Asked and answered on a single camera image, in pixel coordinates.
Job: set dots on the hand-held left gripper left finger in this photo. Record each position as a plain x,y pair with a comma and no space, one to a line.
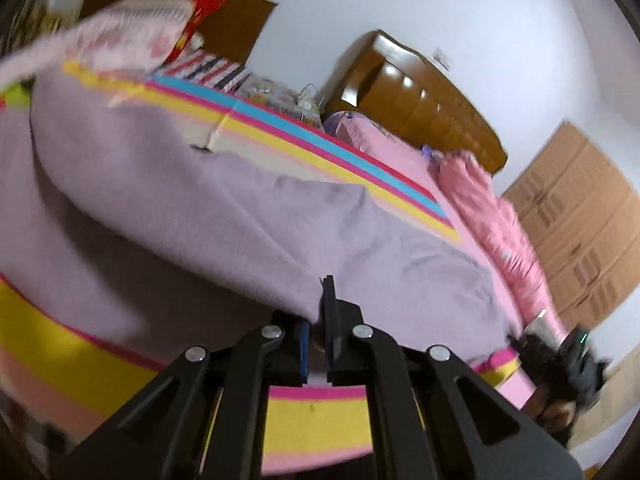
302,355

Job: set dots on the pale printed cloth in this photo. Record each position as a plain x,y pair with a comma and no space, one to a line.
275,97

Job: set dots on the striped multicolour bed sheet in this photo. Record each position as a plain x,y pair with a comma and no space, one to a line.
310,425

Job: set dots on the brown board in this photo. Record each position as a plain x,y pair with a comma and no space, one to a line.
240,25

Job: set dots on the stack of cardboard boxes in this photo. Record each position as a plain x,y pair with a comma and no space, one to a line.
580,220

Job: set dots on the labelled cardboard box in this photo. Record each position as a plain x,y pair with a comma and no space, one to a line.
607,410

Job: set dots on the pink quilt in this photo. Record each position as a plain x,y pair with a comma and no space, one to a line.
500,230

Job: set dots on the pink patterned cloth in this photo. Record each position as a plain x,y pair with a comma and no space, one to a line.
125,35

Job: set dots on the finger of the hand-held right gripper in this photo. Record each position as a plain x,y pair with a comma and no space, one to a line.
534,327

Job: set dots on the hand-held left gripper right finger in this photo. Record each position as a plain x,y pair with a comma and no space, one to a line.
328,320

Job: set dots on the small white wall fitting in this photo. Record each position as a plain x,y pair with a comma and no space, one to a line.
442,59

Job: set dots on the lilac pants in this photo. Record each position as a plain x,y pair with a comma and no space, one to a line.
200,210

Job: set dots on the wooden headboard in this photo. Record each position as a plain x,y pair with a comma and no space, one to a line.
425,95

